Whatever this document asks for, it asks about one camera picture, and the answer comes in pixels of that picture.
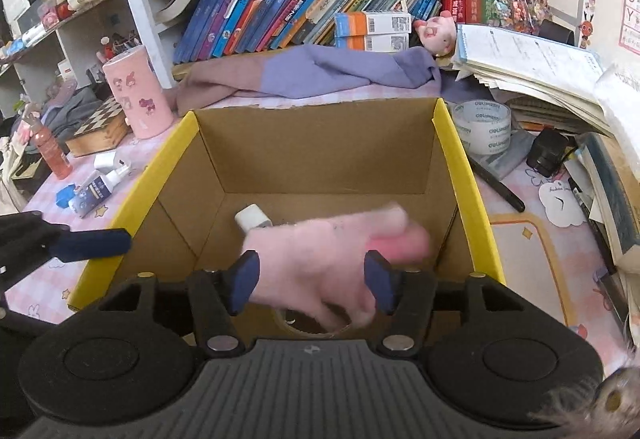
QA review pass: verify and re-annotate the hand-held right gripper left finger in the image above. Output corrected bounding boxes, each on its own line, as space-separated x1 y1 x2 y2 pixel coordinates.
95 250 261 356

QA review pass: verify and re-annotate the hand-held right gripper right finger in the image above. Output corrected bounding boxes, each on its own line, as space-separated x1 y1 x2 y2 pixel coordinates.
364 250 526 355

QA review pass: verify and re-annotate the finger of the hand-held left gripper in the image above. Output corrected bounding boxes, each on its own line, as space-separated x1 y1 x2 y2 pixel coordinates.
0 271 56 345
0 212 132 270

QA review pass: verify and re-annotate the small white spray bottle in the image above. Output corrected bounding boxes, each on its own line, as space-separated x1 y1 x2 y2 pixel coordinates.
67 162 132 219

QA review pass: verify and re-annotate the white USB charger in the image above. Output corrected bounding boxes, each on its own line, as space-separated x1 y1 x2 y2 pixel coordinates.
234 204 273 234

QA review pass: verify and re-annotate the pink plush glove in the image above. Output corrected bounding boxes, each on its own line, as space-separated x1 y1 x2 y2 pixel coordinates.
241 204 433 335

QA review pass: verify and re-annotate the yellow cardboard box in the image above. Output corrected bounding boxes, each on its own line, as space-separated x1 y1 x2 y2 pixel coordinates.
67 98 506 337

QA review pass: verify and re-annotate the pink cylinder container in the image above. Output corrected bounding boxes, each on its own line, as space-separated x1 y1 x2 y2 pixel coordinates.
102 44 175 139

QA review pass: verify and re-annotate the blue small box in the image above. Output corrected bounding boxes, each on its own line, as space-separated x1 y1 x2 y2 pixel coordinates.
55 186 81 209

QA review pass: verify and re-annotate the pink spray bottle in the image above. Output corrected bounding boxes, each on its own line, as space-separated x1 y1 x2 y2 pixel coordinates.
22 116 73 180

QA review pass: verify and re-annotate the wooden chessboard box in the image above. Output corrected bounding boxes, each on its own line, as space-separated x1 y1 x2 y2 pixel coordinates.
65 95 132 157

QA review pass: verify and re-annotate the grey cloth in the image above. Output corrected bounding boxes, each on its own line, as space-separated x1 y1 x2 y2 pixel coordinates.
42 86 108 142

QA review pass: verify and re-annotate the black pen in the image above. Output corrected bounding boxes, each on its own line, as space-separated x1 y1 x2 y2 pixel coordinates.
467 154 526 213

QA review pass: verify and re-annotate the clear tape roll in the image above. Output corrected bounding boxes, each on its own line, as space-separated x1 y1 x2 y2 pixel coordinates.
451 100 512 155

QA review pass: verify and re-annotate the white cloud-shaped tag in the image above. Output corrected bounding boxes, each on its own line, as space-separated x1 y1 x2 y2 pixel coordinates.
539 178 587 227

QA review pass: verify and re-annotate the pen holder with pens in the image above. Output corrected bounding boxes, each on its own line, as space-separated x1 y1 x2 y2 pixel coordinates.
97 32 141 65

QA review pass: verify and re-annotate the mauve and lilac cloth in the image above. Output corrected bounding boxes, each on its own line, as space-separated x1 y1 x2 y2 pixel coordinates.
172 44 443 112

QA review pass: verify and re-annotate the orange blue white box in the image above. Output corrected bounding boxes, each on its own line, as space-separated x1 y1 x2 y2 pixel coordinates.
334 12 412 37
334 34 411 52

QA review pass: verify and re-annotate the white bookshelf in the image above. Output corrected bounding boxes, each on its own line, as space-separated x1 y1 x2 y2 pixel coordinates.
0 0 583 85

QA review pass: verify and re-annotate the grey fur trim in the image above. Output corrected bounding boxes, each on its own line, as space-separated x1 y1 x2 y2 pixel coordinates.
530 344 640 439

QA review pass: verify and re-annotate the pink pig plush toy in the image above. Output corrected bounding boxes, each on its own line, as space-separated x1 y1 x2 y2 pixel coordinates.
411 10 458 56

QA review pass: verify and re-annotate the stack of papers and books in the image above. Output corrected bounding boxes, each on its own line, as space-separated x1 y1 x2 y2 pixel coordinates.
452 23 640 270

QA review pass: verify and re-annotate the row of books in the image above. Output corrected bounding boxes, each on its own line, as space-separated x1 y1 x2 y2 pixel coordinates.
172 0 546 62

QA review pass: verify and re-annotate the colourful spiky ornament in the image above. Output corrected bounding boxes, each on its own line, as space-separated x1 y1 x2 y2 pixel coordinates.
492 0 551 27

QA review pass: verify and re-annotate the reindeer wall sticker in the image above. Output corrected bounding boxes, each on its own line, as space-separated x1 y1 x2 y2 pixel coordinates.
580 0 598 50

